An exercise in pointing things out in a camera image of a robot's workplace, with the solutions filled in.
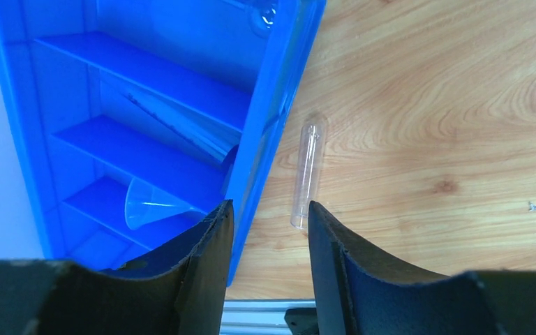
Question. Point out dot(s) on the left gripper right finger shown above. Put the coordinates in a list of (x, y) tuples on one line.
[(361, 289)]

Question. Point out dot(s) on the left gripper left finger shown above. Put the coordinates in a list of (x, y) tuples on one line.
[(177, 288)]

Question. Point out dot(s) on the clear glass funnel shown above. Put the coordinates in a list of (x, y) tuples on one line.
[(145, 204)]

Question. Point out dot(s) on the clear test tube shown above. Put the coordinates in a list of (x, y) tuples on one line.
[(309, 165)]

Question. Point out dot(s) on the tube with blue cap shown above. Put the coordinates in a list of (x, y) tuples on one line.
[(212, 139)]

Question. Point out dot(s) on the blue plastic bin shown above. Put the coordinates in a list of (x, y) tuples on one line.
[(63, 67)]

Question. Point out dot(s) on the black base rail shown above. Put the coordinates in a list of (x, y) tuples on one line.
[(302, 321)]

